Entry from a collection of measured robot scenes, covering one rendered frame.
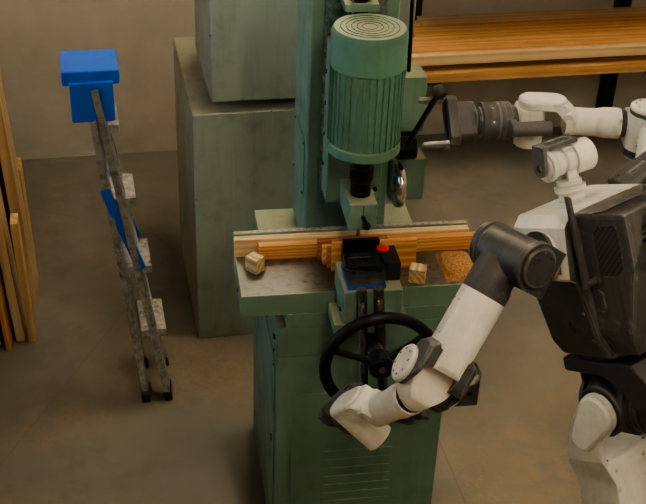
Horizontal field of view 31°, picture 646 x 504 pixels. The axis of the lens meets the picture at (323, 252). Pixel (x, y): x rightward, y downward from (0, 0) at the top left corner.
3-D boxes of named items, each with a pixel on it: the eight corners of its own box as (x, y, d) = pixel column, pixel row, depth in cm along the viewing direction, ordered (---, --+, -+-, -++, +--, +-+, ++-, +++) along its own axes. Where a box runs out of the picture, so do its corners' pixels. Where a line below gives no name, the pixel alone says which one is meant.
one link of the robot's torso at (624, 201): (739, 324, 228) (708, 150, 220) (630, 389, 209) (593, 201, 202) (620, 313, 252) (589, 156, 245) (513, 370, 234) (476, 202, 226)
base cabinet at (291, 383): (271, 560, 322) (274, 359, 284) (251, 424, 370) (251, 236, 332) (428, 546, 329) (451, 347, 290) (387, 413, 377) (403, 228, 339)
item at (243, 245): (234, 257, 287) (234, 240, 285) (233, 253, 289) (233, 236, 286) (467, 245, 296) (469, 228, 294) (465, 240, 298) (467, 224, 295)
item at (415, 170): (389, 200, 302) (392, 160, 296) (383, 187, 308) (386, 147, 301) (424, 199, 303) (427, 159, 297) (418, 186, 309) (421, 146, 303)
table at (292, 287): (243, 341, 268) (243, 320, 265) (232, 269, 294) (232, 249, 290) (494, 325, 277) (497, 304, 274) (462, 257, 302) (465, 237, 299)
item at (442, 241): (258, 260, 287) (258, 246, 285) (258, 256, 288) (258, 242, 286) (500, 247, 296) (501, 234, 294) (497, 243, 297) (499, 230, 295)
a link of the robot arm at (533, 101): (517, 90, 266) (575, 92, 266) (513, 125, 271) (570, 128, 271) (520, 101, 261) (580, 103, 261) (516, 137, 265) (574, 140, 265)
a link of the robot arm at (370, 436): (359, 446, 248) (369, 458, 236) (323, 414, 246) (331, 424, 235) (394, 407, 248) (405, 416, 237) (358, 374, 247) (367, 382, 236)
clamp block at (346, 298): (340, 324, 270) (342, 293, 265) (331, 292, 281) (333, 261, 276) (402, 321, 272) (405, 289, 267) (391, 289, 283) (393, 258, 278)
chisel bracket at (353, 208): (348, 235, 282) (349, 205, 277) (338, 206, 294) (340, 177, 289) (377, 234, 283) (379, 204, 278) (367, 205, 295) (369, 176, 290)
